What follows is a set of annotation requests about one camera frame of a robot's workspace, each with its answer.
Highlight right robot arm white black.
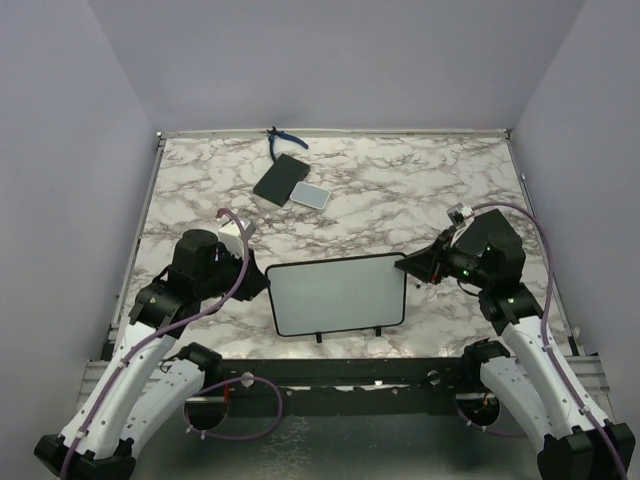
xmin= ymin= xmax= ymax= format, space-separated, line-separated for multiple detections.
xmin=395 ymin=204 xmax=636 ymax=479

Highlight small whiteboard black frame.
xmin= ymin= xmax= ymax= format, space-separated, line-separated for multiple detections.
xmin=265 ymin=252 xmax=407 ymax=338

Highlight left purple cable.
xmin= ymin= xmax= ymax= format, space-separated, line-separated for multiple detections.
xmin=59 ymin=208 xmax=251 ymax=479

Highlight blue handled pliers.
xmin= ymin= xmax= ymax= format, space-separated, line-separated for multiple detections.
xmin=266 ymin=125 xmax=309 ymax=162

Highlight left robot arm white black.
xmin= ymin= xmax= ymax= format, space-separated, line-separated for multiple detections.
xmin=34 ymin=222 xmax=269 ymax=479

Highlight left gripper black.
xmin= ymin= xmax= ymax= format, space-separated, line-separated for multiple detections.
xmin=198 ymin=243 xmax=273 ymax=302

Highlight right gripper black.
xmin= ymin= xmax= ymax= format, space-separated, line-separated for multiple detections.
xmin=395 ymin=229 xmax=494 ymax=288

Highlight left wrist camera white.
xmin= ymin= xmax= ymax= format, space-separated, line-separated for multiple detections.
xmin=217 ymin=217 xmax=256 ymax=258

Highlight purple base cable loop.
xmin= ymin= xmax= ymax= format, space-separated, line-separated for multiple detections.
xmin=183 ymin=373 xmax=285 ymax=442

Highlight small white square device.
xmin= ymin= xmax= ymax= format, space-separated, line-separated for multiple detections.
xmin=290 ymin=182 xmax=331 ymax=210

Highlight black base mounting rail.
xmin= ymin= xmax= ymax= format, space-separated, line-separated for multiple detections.
xmin=164 ymin=355 xmax=501 ymax=416

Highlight black rectangular box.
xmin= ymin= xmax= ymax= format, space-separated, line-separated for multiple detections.
xmin=253 ymin=154 xmax=311 ymax=207

